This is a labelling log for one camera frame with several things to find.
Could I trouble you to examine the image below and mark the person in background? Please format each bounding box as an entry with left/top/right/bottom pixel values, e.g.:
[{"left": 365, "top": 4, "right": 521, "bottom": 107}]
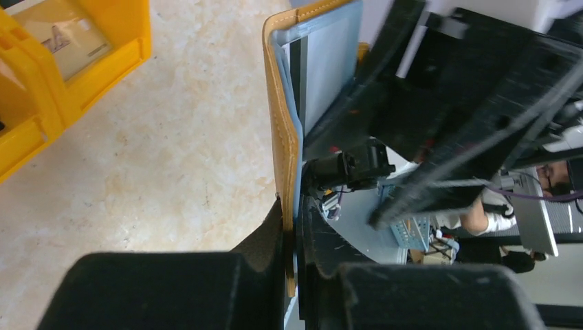
[{"left": 452, "top": 158, "right": 582, "bottom": 236}]

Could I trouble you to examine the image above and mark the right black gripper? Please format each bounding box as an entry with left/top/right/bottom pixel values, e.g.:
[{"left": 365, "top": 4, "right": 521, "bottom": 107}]
[{"left": 368, "top": 1, "right": 582, "bottom": 229}]

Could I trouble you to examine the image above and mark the card with black stripe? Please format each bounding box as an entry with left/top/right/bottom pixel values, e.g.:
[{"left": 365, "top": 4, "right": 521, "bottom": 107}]
[{"left": 302, "top": 19, "right": 358, "bottom": 133}]

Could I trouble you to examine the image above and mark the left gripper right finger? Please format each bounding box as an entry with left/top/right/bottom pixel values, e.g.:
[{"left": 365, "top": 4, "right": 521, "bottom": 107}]
[{"left": 296, "top": 197, "right": 545, "bottom": 329}]

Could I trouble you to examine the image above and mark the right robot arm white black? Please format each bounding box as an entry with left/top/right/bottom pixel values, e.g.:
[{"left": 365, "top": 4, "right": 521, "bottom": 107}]
[{"left": 304, "top": 1, "right": 582, "bottom": 229}]

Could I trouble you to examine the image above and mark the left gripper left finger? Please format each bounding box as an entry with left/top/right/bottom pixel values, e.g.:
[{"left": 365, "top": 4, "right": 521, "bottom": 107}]
[{"left": 38, "top": 201, "right": 285, "bottom": 329}]

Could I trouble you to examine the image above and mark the yellow double storage bin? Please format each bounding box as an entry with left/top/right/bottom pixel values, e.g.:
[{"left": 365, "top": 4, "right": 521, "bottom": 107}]
[{"left": 1, "top": 1, "right": 152, "bottom": 179}]

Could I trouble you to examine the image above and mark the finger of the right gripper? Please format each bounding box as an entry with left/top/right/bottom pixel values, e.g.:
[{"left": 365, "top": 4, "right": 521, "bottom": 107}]
[{"left": 302, "top": 1, "right": 456, "bottom": 160}]

